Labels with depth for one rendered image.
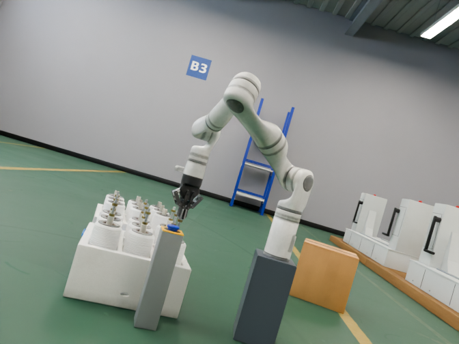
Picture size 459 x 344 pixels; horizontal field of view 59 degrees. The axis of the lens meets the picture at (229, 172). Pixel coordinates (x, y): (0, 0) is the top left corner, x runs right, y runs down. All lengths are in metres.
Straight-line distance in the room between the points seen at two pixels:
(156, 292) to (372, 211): 4.73
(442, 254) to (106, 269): 2.99
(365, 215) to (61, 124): 5.74
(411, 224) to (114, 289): 3.52
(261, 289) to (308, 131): 6.58
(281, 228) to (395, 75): 7.23
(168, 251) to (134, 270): 0.19
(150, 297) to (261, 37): 7.17
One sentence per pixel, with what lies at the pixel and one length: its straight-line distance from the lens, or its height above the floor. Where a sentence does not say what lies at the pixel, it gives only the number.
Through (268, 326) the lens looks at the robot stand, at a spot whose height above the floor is 0.08.
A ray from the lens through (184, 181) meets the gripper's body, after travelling 1.46.
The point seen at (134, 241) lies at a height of 0.22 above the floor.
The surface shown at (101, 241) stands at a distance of 1.46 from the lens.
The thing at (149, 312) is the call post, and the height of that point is 0.06.
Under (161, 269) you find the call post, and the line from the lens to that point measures 1.33.
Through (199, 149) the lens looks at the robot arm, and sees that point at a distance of 1.46.
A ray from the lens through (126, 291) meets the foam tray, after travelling 1.48.
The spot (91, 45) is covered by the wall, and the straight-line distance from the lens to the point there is 8.60.
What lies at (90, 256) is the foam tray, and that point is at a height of 0.15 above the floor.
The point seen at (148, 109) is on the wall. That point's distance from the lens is 8.02.
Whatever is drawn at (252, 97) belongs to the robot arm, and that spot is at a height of 0.77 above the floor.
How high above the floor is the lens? 0.54
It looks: level
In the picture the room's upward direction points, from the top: 16 degrees clockwise
